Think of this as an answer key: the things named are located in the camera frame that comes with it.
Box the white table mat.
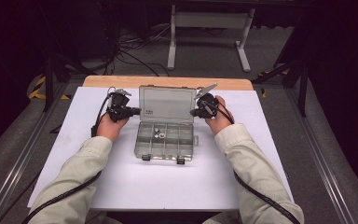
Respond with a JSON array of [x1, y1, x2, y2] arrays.
[[27, 86, 296, 212]]

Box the clear plastic compartment box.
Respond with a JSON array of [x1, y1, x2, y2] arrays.
[[133, 84, 200, 165]]

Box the person's left hand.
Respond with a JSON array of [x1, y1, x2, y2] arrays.
[[95, 113, 130, 143]]

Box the hand-held gripper black cable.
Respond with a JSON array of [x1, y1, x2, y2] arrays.
[[215, 101, 301, 224], [21, 92, 111, 224]]

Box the right hand-held gripper black cable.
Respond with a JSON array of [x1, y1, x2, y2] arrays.
[[215, 101, 301, 224]]

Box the white metal stand frame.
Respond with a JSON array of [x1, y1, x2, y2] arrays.
[[167, 4, 255, 73]]

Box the wooden table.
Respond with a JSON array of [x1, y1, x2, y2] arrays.
[[82, 75, 255, 91]]

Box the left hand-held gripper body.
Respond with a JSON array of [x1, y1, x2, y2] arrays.
[[106, 88, 133, 123]]

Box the tangle of black floor cables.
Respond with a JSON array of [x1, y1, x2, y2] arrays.
[[105, 24, 171, 77]]

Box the left hand-held gripper black cable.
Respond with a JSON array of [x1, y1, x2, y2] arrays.
[[21, 92, 111, 224]]

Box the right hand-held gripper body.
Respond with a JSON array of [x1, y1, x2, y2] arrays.
[[193, 82, 221, 119]]

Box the aluminium floor rail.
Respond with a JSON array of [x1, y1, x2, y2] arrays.
[[0, 82, 73, 224], [283, 87, 358, 224]]

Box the person's right hand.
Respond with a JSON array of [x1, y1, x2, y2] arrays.
[[204, 94, 236, 136]]

